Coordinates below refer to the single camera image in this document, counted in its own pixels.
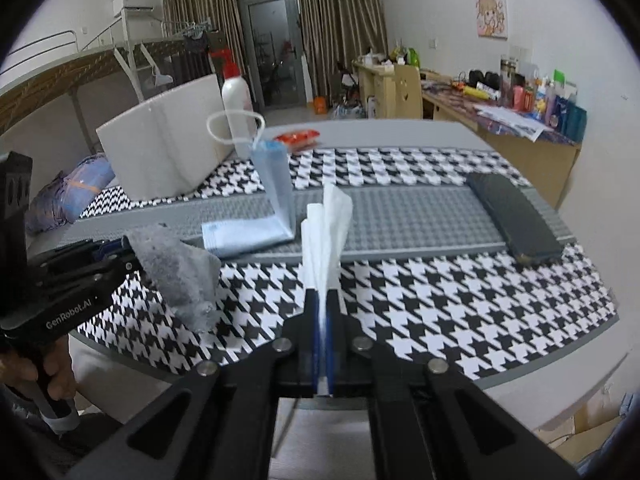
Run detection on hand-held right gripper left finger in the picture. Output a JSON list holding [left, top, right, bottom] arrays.
[[65, 287, 321, 480]]

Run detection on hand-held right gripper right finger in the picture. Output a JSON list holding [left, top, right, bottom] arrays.
[[322, 287, 581, 480]]

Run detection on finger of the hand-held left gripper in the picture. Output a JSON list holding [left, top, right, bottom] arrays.
[[87, 255, 142, 276], [50, 237, 135, 260]]

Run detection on grey cloth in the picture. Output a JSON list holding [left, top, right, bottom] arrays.
[[122, 223, 222, 333]]

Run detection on white tissue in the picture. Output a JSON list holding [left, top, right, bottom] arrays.
[[301, 183, 353, 293]]

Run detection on white foam box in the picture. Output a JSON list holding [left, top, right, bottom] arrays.
[[96, 73, 236, 200]]

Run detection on blue face mask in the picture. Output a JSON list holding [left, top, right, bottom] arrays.
[[201, 111, 297, 257]]

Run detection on person's left hand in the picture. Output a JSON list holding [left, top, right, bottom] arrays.
[[0, 337, 77, 403]]

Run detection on blue quilt bundle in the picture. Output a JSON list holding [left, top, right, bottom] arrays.
[[25, 152, 116, 233]]

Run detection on houndstooth table cloth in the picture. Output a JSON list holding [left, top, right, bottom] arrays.
[[75, 146, 618, 383]]

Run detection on white bed ladder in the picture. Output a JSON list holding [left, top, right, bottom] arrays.
[[114, 42, 173, 103]]

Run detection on metal bunk bed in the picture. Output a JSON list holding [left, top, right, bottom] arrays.
[[0, 10, 216, 151]]

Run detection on red snack packet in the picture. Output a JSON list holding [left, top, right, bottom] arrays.
[[274, 129, 321, 153]]

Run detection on white lotion pump bottle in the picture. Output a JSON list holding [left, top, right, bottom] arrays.
[[209, 50, 256, 146]]

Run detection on black phone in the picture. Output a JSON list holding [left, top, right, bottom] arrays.
[[466, 172, 565, 267]]

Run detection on dark hanging clothes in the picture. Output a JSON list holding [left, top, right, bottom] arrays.
[[182, 25, 211, 53]]

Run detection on plain wooden desk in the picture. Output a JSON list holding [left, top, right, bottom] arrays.
[[352, 57, 426, 121]]

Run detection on white air conditioner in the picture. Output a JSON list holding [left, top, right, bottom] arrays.
[[112, 0, 155, 17]]

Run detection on wooden smiley chair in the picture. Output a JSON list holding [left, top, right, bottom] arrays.
[[392, 64, 423, 120]]

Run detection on wooden desk with printed cover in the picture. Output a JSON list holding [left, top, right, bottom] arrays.
[[420, 77, 583, 211]]

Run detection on brown curtain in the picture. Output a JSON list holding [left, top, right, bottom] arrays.
[[297, 0, 388, 103], [162, 0, 251, 106]]

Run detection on white printed papers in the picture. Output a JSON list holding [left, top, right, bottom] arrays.
[[475, 105, 551, 142]]

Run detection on glass balcony door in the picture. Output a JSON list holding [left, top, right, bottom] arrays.
[[232, 0, 308, 108]]

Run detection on cardboard box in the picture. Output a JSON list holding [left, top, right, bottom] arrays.
[[545, 380, 631, 466]]

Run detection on black pouch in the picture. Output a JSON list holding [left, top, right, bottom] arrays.
[[469, 69, 501, 90]]

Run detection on row of toiletry bottles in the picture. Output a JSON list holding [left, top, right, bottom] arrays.
[[500, 55, 588, 143]]

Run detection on cartoon wall poster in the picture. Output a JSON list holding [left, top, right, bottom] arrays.
[[476, 0, 508, 38]]

